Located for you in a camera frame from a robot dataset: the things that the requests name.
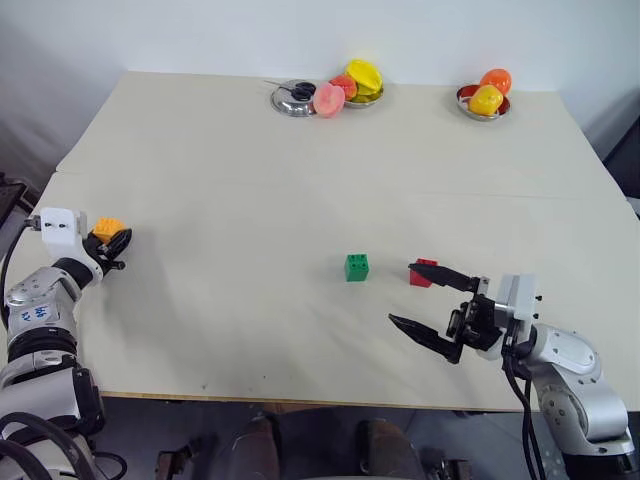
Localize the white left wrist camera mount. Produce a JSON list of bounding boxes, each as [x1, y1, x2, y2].
[[38, 206, 90, 260]]

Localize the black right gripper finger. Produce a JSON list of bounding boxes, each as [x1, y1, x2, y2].
[[408, 262, 489, 297], [388, 313, 465, 366]]

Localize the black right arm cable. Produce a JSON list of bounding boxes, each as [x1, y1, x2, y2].
[[500, 332, 552, 480]]

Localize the steel bowl with starfruit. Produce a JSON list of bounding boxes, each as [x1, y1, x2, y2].
[[344, 86, 386, 109]]

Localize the black cable bundle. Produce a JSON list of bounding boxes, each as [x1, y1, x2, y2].
[[0, 410, 127, 480]]

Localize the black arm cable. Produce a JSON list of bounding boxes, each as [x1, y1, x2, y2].
[[0, 214, 44, 324], [500, 332, 552, 480]]

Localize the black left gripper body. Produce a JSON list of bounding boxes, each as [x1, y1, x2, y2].
[[81, 228, 126, 276]]

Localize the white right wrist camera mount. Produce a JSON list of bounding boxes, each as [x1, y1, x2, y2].
[[493, 272, 543, 362]]

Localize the pink toy peach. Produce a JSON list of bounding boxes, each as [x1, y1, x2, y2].
[[312, 82, 347, 120]]

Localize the steel bowl with scissors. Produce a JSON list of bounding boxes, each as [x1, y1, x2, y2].
[[270, 78, 320, 118]]

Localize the yellow toy starfruit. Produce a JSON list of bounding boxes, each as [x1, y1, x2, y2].
[[343, 58, 385, 99]]

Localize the steel bowl with red inside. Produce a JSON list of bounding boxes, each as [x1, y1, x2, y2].
[[455, 83, 513, 122]]

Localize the green toy cube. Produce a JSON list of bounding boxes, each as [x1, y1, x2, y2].
[[343, 253, 372, 284]]

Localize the dark rounded shape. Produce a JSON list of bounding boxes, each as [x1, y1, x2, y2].
[[355, 418, 419, 480], [227, 412, 282, 480]]

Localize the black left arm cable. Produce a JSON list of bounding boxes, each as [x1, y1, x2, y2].
[[0, 214, 44, 324]]

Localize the red toy cube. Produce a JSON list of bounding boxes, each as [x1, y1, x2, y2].
[[408, 257, 441, 289]]

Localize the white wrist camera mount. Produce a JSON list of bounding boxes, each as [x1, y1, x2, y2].
[[38, 206, 90, 260], [493, 272, 543, 362]]

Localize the black scissors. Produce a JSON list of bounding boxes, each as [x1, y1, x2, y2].
[[263, 79, 318, 103]]

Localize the orange toy fruit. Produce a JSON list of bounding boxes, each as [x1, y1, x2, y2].
[[479, 67, 514, 98]]

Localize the red toy fruit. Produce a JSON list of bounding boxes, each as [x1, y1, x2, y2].
[[328, 73, 359, 101]]

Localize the dark equipment beside table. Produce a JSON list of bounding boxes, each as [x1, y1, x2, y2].
[[0, 172, 34, 227]]

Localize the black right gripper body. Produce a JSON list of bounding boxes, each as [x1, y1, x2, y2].
[[446, 293, 502, 352]]

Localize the orange toy cube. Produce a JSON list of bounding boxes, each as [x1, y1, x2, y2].
[[93, 216, 126, 246]]

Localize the yellow toy mango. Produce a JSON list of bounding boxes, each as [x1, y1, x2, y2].
[[468, 84, 505, 117]]

